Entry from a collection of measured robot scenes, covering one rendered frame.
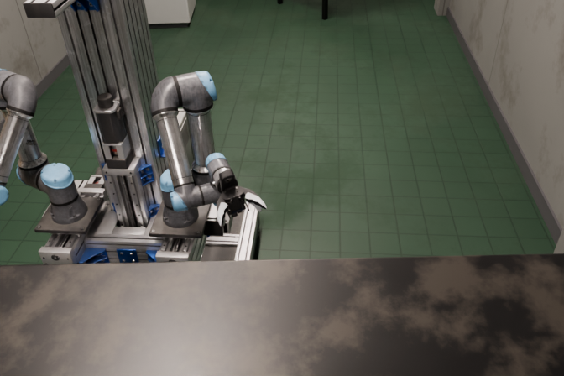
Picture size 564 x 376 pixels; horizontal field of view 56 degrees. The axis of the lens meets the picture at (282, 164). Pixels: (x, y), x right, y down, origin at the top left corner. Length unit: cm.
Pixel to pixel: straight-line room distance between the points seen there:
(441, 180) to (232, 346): 371
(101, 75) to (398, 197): 253
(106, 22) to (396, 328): 165
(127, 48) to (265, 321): 156
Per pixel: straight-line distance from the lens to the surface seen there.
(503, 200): 421
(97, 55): 214
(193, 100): 195
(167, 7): 704
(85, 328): 71
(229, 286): 71
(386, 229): 376
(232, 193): 171
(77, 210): 241
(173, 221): 224
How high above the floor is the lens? 254
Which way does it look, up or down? 36 degrees down
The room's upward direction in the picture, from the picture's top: 2 degrees counter-clockwise
